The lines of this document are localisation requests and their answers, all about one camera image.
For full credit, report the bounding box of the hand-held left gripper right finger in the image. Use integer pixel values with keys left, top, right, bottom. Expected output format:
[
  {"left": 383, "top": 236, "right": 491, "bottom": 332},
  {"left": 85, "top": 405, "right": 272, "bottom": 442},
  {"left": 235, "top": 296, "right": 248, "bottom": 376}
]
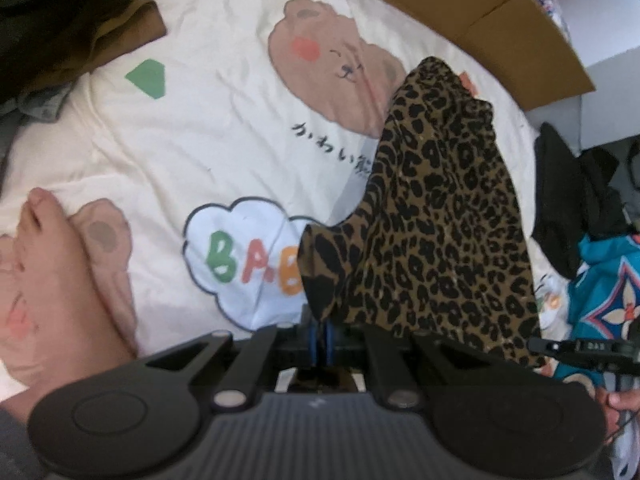
[{"left": 322, "top": 321, "right": 493, "bottom": 411}]

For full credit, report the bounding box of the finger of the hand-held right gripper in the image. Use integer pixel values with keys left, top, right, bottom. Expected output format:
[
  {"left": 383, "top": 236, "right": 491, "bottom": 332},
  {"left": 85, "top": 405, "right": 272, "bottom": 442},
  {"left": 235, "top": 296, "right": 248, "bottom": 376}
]
[{"left": 527, "top": 336, "right": 576, "bottom": 358}]

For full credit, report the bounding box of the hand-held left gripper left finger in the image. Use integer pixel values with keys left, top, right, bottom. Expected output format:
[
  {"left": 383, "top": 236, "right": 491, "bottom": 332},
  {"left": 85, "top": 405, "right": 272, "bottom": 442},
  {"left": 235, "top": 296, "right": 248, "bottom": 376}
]
[{"left": 145, "top": 305, "right": 321, "bottom": 411}]

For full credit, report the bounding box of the leopard print skirt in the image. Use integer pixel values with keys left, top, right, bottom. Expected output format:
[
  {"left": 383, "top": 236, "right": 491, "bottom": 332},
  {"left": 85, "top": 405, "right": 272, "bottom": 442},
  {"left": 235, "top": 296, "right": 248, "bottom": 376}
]
[{"left": 297, "top": 56, "right": 548, "bottom": 368}]

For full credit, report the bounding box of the black clothes pile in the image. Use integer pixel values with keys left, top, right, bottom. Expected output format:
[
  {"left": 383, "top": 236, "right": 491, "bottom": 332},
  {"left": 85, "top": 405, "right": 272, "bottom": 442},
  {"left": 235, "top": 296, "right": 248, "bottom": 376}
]
[{"left": 532, "top": 122, "right": 633, "bottom": 281}]

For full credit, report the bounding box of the person's right hand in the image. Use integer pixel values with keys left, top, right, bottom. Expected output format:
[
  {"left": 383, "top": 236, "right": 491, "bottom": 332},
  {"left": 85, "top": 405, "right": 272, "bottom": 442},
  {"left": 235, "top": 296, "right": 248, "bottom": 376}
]
[{"left": 597, "top": 387, "right": 640, "bottom": 441}]

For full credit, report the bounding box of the teal printed garment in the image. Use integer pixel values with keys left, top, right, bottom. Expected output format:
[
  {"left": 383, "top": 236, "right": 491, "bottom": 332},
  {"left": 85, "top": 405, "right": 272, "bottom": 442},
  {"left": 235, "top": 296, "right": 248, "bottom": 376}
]
[{"left": 542, "top": 232, "right": 640, "bottom": 401}]

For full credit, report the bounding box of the printed bear blanket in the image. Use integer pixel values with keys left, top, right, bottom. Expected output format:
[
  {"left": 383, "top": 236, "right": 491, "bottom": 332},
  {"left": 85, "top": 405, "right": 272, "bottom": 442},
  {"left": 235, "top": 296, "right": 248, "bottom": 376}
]
[{"left": 0, "top": 0, "right": 576, "bottom": 401}]

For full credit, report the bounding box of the person's bare foot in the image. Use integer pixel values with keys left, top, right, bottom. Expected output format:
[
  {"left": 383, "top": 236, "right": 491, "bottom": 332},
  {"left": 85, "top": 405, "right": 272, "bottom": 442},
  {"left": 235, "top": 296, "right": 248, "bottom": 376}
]
[{"left": 12, "top": 187, "right": 138, "bottom": 411}]

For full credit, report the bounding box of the person's left leg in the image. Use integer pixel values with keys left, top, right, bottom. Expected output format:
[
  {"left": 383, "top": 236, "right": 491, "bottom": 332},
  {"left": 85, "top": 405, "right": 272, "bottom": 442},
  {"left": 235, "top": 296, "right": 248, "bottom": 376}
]
[{"left": 0, "top": 405, "right": 41, "bottom": 480}]

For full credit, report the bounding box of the brown cardboard sheet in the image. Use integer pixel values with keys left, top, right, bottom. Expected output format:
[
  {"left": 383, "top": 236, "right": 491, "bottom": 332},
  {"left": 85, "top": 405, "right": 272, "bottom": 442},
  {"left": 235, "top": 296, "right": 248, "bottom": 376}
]
[{"left": 295, "top": 0, "right": 598, "bottom": 111}]

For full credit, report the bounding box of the brown garment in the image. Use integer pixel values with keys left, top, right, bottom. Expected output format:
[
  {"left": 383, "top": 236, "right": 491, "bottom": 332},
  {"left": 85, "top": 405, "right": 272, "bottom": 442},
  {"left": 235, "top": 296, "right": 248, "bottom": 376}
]
[{"left": 75, "top": 0, "right": 167, "bottom": 78}]

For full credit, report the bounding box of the black garment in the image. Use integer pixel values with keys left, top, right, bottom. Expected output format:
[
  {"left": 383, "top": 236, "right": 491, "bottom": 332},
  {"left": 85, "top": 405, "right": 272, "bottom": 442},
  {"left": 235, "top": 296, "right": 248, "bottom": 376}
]
[{"left": 0, "top": 0, "right": 143, "bottom": 106}]

